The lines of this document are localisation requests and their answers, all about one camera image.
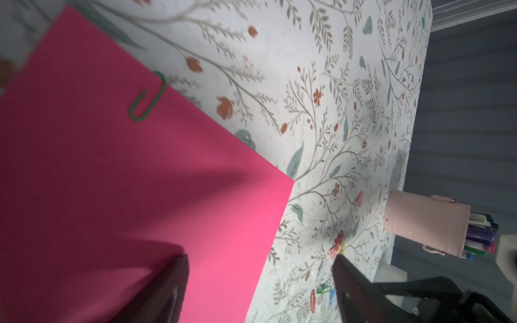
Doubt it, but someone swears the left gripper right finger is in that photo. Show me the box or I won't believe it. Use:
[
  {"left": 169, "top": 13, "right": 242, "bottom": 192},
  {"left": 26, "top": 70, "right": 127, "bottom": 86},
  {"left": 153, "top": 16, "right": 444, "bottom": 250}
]
[{"left": 333, "top": 255, "right": 420, "bottom": 323}]

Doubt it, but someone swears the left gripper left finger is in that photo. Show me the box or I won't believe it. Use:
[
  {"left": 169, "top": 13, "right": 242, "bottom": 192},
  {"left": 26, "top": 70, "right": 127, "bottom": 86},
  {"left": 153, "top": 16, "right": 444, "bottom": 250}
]
[{"left": 111, "top": 254, "right": 189, "bottom": 323}]

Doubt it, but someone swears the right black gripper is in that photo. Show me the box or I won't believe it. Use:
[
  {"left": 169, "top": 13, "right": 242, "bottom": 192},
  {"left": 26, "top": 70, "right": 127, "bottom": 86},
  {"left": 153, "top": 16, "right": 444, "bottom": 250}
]
[{"left": 375, "top": 277, "right": 512, "bottom": 322}]

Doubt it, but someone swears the magenta paper sheet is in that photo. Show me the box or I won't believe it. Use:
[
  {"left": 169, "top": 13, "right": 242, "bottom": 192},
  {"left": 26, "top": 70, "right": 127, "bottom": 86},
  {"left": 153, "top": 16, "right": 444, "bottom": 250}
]
[{"left": 1, "top": 7, "right": 294, "bottom": 322}]

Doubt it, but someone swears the green paperclip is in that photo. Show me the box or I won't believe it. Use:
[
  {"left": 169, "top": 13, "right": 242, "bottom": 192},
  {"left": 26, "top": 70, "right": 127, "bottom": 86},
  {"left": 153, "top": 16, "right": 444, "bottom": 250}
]
[{"left": 128, "top": 71, "right": 168, "bottom": 122}]

